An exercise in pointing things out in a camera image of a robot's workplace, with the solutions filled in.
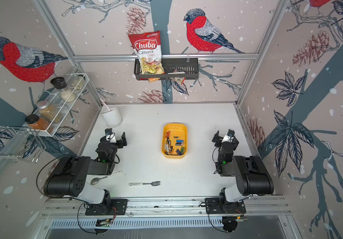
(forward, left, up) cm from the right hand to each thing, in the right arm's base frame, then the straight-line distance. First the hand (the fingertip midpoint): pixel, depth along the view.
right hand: (225, 132), depth 90 cm
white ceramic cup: (+9, +74, +2) cm, 75 cm away
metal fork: (-29, +41, -11) cm, 51 cm away
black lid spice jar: (+4, +89, +26) cm, 93 cm away
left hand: (-2, +67, +1) cm, 67 cm away
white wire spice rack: (-4, +89, +24) cm, 92 cm away
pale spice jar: (+15, +88, +25) cm, 93 cm away
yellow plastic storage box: (-1, +32, -10) cm, 34 cm away
